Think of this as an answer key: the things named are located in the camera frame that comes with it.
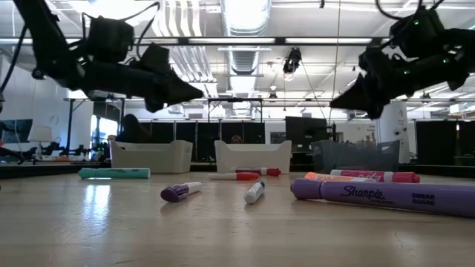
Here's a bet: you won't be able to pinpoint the pink highlighter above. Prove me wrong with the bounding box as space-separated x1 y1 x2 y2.
330 169 422 185

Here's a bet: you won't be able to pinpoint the black overhead camera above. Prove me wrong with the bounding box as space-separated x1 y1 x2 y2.
282 47 303 75

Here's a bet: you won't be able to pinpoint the black metal workstation frame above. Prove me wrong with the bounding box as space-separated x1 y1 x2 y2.
64 96 128 157

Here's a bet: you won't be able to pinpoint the orange highlighter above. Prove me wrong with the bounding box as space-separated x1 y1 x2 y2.
304 171 378 184

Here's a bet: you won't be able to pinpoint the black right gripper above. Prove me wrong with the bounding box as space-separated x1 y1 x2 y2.
330 50 471 121

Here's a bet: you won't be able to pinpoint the thin hanging cable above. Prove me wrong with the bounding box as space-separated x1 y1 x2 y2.
327 0 342 125

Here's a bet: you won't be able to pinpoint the purple cap white marker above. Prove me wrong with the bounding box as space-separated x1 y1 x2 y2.
160 181 203 204

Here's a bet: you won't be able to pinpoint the black screen on stand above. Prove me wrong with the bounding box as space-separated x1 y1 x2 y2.
284 116 337 154

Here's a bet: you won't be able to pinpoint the silver ventilation duct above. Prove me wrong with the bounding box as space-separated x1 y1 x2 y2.
220 0 273 76

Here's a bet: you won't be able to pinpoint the white table lamp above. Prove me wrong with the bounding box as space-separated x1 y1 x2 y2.
27 124 54 161

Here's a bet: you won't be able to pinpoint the black cap white marker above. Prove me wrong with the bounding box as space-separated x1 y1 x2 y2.
243 180 266 205

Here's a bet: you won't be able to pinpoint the grey translucent plastic bin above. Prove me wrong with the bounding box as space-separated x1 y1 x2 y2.
310 139 401 174

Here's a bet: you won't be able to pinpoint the black ceiling spotlight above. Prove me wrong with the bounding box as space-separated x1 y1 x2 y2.
30 66 48 81

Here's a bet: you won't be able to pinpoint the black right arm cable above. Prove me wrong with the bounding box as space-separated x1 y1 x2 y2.
374 0 445 22

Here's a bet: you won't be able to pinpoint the black partition panels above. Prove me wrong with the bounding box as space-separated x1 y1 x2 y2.
415 119 475 166
139 121 266 163

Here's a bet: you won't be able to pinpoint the red cap white marker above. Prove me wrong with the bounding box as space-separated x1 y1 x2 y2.
207 171 262 182

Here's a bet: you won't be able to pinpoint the white round column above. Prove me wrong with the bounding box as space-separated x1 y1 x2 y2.
375 100 411 165

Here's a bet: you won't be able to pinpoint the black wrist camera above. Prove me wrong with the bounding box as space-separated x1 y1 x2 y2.
138 42 171 76
357 45 387 77

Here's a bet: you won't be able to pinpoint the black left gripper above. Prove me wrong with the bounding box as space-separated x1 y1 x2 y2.
79 60 205 113

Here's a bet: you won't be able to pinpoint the black left camera cable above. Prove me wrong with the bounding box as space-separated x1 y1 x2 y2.
81 1 162 61

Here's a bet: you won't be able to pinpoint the dark red marker white band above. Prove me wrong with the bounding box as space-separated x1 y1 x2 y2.
235 167 282 177

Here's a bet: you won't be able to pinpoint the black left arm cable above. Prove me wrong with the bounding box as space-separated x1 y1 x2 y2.
0 23 30 94

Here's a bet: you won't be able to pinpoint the dark computer monitor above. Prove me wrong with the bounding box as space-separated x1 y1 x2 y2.
0 118 34 145

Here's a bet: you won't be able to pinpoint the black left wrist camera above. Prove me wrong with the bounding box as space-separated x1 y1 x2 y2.
138 42 171 76

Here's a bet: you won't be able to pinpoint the purple Sharpie highlighter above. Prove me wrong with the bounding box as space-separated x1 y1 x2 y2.
289 177 475 219

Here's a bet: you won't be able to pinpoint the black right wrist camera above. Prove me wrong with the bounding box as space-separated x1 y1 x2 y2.
357 45 387 77

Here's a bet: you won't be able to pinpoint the white plastic bin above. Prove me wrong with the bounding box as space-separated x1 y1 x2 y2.
109 139 194 174
214 139 292 174

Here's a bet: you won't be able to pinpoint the overhead bar with light strips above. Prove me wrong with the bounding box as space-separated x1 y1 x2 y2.
0 36 391 47

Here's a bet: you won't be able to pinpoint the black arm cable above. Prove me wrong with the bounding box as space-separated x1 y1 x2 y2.
0 23 30 94
374 0 445 22

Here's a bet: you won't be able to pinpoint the teal highlighter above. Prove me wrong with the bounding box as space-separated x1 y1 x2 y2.
78 167 151 180

